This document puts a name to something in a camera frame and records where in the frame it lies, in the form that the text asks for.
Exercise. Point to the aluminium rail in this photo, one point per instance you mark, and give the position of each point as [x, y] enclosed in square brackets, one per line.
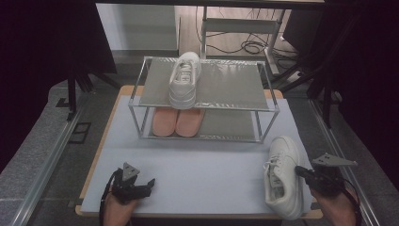
[332, 132]
[47, 163]

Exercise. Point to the person's left hand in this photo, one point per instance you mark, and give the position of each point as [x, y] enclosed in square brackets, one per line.
[117, 213]

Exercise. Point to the grey metal stand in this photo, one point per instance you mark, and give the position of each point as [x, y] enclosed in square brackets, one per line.
[238, 25]

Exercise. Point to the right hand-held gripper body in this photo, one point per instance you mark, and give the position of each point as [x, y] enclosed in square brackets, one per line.
[327, 179]

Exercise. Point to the metal two-tier shoe rack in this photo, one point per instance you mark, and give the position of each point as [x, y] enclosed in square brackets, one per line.
[232, 84]

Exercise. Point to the pink slipper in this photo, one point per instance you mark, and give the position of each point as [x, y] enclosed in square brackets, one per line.
[163, 124]
[189, 124]

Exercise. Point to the black curtain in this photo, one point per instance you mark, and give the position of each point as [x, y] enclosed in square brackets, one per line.
[37, 62]
[370, 78]

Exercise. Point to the white sneaker grey heel tab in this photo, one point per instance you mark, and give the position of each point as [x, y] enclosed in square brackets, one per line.
[183, 94]

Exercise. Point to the person's right hand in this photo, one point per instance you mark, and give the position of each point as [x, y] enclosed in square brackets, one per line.
[338, 210]

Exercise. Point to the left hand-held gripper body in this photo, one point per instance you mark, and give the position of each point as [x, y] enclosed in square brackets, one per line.
[128, 188]

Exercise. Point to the light grey board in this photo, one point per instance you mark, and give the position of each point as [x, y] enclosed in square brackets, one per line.
[138, 26]

